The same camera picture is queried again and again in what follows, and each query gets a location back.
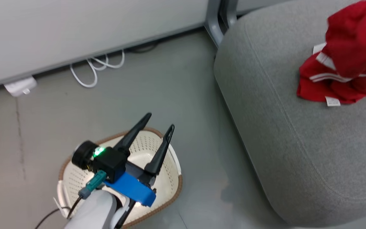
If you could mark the grey upholstered ottoman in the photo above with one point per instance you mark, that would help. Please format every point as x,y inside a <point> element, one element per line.
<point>297,143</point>

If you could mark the white plastic laundry basket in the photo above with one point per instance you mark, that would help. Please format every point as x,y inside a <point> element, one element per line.
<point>75,181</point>

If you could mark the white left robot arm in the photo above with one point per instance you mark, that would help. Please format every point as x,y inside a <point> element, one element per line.
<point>94,210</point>

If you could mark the red white-striped garment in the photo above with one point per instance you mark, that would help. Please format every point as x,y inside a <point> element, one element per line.
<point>351,47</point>

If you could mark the white power strip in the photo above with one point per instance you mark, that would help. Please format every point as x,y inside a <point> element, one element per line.
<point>19,86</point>

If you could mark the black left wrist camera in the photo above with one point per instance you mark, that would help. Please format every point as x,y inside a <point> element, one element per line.
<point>108,162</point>

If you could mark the grey curved partition leg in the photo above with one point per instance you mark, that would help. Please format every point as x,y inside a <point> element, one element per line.
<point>229,12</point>
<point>214,24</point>

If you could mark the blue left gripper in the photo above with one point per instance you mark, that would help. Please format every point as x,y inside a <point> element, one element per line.
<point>132,187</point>

